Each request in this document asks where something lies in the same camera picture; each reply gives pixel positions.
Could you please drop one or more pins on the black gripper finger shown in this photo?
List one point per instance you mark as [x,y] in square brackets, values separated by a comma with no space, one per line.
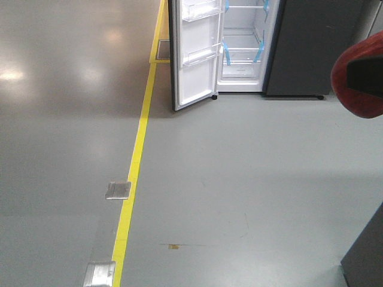
[365,75]

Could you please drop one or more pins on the red apple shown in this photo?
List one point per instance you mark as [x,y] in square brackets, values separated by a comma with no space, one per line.
[360,104]

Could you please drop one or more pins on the dark closed fridge door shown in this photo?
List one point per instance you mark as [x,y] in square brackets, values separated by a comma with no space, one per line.
[309,38]

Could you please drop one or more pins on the open fridge body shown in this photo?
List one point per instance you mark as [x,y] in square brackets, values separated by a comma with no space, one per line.
[248,36]

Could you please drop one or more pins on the fridge door white inside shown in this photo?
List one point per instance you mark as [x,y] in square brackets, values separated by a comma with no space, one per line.
[195,42]

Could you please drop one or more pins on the clear lower door bin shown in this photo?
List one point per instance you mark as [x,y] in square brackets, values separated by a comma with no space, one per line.
[202,55]

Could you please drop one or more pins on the clear door bin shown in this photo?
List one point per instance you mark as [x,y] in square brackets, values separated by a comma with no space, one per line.
[202,55]
[196,10]

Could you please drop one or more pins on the clear upper door bin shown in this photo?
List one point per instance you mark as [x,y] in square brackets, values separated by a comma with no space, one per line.
[196,10]

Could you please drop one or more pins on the grey kitchen island cabinet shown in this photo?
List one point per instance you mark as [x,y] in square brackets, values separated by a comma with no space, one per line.
[362,264]

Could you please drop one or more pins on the metal floor socket plate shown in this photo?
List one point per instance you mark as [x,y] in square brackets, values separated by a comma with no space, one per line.
[118,190]

